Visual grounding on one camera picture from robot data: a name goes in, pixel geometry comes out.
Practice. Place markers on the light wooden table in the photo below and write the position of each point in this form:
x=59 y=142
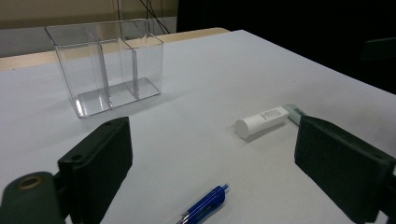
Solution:
x=25 y=60

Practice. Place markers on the clear plastic organizer box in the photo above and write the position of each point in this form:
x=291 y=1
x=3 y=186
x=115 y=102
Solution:
x=104 y=68

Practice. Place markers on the white cylindrical tube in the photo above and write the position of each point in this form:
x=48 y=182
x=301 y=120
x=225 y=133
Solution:
x=261 y=121

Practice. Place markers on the blue ballpoint pen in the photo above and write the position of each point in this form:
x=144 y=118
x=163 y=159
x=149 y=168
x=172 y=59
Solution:
x=208 y=202

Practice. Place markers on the black curtain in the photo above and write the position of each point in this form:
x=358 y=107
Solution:
x=280 y=18

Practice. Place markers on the beige wooden shelf unit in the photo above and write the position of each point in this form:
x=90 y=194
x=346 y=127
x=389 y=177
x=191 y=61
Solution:
x=46 y=12

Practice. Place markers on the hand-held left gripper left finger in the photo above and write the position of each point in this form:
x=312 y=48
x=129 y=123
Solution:
x=93 y=168

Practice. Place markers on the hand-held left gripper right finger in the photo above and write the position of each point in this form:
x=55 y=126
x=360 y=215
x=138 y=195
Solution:
x=339 y=168

